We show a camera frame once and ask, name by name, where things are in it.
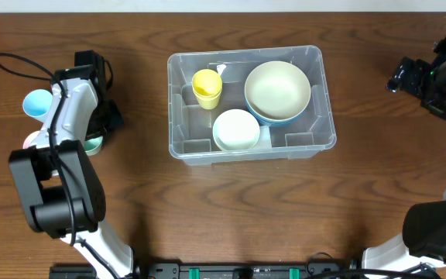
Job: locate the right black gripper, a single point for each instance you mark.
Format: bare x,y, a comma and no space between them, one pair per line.
407,77

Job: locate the pink cup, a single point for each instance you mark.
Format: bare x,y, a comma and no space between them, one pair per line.
28,140

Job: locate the light grey bowl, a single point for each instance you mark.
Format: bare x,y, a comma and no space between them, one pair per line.
231,146

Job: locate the clear plastic storage container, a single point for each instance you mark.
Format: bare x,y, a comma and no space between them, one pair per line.
190,126

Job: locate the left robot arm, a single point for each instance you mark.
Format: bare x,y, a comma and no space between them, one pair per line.
59,190

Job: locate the mint green cup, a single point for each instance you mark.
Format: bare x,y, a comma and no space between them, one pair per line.
93,146

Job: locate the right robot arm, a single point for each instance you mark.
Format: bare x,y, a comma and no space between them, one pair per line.
420,249

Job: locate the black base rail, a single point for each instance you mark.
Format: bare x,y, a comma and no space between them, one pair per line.
314,269

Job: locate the dark blue bowl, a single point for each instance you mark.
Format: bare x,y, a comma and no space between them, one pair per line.
275,123
258,116

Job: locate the light blue cup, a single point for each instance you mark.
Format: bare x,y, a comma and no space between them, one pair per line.
37,104

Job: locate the yellow cup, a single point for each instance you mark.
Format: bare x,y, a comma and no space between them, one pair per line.
207,83
208,102

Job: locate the white bowl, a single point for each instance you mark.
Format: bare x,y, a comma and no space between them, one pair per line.
236,125

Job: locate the large beige bowl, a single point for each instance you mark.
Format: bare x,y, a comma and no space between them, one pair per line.
277,91

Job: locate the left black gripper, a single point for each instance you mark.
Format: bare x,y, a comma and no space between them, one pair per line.
104,121

